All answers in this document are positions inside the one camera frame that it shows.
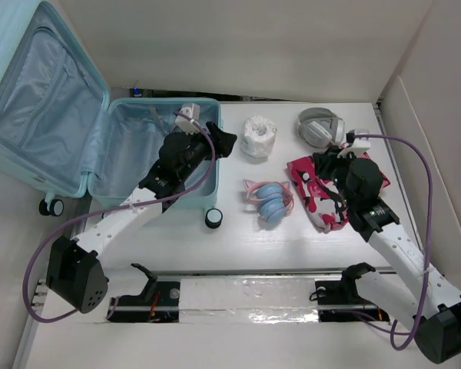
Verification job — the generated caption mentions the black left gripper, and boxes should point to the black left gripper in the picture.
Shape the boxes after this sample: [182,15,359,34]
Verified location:
[179,122,235,182]

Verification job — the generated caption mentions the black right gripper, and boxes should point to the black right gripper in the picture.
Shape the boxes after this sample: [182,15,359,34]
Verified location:
[313,145,359,208]

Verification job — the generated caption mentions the pink camouflage garment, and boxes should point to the pink camouflage garment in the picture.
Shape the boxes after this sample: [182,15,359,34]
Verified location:
[287,146,400,241]

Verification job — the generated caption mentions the white grey headphones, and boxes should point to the white grey headphones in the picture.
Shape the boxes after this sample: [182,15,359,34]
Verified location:
[297,108,345,148]

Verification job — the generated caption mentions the pink blue cat-ear headphones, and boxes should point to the pink blue cat-ear headphones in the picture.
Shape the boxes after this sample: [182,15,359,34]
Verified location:
[243,179,295,229]

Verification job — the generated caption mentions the light blue hard-shell suitcase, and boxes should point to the light blue hard-shell suitcase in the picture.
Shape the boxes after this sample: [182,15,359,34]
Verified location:
[0,1,222,216]

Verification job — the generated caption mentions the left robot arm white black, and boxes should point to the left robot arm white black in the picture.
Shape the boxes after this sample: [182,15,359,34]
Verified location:
[46,121,237,314]

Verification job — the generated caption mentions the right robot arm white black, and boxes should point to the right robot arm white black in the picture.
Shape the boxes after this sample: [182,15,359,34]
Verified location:
[313,147,461,364]

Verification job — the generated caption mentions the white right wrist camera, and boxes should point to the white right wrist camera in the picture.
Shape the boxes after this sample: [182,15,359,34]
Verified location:
[337,129,371,158]

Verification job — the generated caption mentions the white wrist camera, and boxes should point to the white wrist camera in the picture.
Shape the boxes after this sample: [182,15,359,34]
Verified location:
[174,104,201,135]
[337,129,371,158]

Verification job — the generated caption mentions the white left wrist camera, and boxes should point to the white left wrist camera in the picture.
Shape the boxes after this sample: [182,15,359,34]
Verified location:
[174,104,201,135]

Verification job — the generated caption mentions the metal base rail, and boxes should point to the metal base rail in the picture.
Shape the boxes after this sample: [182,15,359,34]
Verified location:
[30,268,393,324]

